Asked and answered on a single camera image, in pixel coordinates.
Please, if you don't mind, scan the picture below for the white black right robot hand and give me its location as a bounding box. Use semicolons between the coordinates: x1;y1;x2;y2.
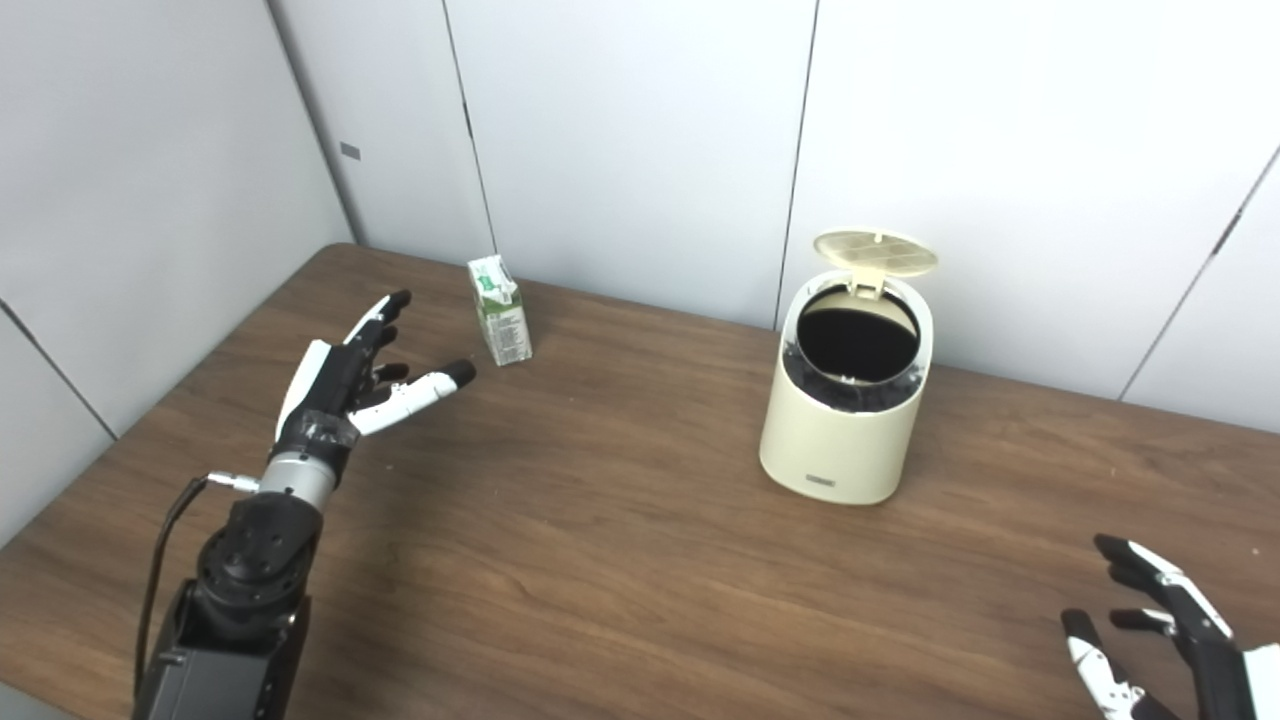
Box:
1060;533;1280;720

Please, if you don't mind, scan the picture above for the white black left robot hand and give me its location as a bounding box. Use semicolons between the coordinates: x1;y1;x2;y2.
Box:
274;290;477;461

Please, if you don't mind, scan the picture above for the green white milk carton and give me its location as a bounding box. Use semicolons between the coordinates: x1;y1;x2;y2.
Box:
468;254;534;367

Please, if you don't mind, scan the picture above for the cream-colored round bin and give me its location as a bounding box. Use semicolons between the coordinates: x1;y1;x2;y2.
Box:
758;268;935;506

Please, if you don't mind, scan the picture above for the cream round bin lid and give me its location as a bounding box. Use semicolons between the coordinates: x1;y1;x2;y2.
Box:
812;230;939;297

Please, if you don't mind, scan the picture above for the black bin liner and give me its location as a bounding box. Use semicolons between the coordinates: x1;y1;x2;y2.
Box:
783;285;923;413

